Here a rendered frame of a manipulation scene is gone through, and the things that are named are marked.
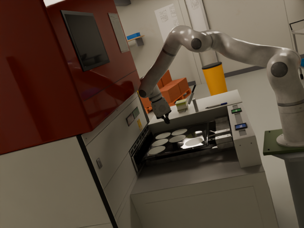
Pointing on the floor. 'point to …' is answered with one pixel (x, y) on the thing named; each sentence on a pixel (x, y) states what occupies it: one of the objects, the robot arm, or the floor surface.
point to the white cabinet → (210, 205)
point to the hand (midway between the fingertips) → (167, 121)
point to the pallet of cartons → (169, 91)
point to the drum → (215, 78)
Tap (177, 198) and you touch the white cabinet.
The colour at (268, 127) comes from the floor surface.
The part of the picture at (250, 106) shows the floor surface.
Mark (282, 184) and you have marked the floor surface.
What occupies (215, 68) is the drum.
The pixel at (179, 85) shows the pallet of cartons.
